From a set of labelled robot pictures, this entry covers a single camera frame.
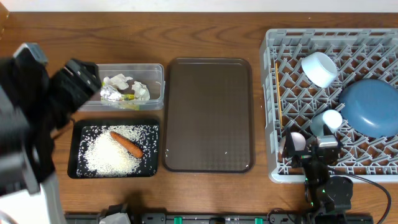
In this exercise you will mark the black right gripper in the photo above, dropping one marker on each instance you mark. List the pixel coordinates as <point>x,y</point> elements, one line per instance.
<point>289,151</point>

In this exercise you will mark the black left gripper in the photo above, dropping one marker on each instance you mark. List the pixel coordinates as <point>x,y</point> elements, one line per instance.
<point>86,84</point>

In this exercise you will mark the pink cup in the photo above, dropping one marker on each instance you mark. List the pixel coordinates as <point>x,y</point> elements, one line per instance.
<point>298,139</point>

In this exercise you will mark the light blue cup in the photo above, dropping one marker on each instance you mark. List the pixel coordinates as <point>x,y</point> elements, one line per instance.
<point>331,118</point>

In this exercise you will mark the green snack wrapper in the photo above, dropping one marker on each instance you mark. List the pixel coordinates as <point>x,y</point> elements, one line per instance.
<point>110,96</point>

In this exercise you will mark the dark blue plate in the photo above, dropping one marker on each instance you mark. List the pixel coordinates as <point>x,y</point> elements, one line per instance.
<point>370,107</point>

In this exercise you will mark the light blue bowl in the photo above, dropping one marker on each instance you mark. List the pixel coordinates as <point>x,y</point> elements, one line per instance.
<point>319,69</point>

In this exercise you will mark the orange carrot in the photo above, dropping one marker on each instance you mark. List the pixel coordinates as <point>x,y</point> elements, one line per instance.
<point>127,144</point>

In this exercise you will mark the wooden chopstick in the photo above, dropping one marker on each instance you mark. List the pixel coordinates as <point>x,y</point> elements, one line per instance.
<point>277,79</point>
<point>280,112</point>

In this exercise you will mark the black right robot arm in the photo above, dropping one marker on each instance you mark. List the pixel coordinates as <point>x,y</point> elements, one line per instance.
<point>330,196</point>

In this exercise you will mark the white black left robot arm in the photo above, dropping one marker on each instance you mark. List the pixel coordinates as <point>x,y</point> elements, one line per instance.
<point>33,105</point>

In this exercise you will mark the clear plastic waste bin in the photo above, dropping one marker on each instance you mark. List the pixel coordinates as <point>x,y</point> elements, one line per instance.
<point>149,74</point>

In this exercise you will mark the grey dishwasher rack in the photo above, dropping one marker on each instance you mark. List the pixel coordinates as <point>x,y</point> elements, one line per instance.
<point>357,54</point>

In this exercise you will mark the black tray with rice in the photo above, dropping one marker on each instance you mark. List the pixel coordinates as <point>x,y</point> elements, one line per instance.
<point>72,163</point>

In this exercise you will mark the pile of white rice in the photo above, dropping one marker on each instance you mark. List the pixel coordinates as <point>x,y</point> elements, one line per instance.
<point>101,156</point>

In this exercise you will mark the dark brown serving tray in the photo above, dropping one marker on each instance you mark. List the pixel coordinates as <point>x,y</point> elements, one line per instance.
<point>209,126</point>

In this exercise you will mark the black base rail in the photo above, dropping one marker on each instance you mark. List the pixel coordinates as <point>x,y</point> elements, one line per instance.
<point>275,216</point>

